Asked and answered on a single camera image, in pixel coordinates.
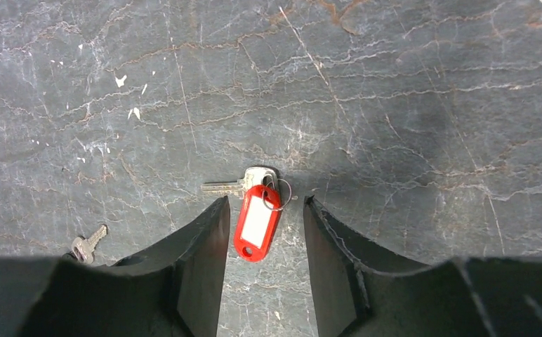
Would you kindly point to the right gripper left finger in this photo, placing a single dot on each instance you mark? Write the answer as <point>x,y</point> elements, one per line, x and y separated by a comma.
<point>171,288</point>

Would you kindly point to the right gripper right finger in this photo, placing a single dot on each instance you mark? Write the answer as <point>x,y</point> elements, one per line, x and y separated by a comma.
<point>360,288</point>

